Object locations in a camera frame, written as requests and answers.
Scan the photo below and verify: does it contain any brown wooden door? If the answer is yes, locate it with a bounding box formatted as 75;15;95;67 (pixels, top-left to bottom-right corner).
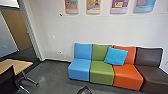
0;8;33;51

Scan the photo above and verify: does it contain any yellow wall poster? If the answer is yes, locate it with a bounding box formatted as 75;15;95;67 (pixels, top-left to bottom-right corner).
85;0;103;15

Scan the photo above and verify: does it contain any green sofa seat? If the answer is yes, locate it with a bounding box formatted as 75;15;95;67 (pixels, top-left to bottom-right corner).
89;44;115;86

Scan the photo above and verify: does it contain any blue cushion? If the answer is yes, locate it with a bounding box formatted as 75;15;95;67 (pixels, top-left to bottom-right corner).
103;46;129;67

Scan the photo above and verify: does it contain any wooden desk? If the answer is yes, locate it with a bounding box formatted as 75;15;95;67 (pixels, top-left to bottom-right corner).
0;58;34;76

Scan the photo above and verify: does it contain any brown sofa seat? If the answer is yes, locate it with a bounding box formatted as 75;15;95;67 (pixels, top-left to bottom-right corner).
134;46;168;94

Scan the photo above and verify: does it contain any black office chair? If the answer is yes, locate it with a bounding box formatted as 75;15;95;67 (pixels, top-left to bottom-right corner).
0;64;39;94

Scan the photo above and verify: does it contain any white light switch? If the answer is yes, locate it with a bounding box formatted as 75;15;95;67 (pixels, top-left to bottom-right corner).
48;34;57;39

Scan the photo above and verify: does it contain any blue sofa seat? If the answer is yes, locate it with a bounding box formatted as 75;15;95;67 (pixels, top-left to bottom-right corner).
67;42;93;82

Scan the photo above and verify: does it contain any purple wall poster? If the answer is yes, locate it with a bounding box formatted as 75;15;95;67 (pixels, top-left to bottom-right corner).
109;0;130;15

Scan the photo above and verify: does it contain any pink wall poster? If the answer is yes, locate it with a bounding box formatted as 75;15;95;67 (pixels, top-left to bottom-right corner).
64;0;80;15

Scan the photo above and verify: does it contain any orange sofa seat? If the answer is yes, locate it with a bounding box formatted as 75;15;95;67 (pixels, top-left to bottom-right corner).
112;45;144;92

